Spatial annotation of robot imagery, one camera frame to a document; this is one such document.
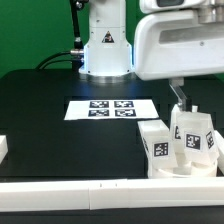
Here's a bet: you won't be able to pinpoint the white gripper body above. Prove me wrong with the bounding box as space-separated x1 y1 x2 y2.
134 10 224 80

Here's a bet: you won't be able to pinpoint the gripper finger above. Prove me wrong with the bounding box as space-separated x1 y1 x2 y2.
169 77 192 112

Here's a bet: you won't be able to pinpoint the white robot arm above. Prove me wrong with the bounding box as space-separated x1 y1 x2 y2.
80 0 224 111

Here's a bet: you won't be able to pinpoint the white right barrier block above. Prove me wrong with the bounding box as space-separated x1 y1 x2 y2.
214 130 224 176

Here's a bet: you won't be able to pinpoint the white barrier block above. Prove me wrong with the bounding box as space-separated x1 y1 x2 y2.
0 135 8 164
214 130 224 176

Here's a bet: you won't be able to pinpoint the white marker sheet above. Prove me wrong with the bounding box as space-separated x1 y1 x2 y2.
64 99 159 120

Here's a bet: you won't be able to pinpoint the white left barrier block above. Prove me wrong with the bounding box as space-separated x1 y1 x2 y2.
0 135 8 164

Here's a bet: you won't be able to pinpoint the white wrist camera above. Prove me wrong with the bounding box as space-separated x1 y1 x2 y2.
139 0 214 14

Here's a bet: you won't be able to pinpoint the black cables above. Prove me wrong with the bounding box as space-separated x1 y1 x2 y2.
35 49 84 70

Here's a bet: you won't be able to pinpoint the white front barrier rail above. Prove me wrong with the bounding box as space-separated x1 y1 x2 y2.
0 177 224 212

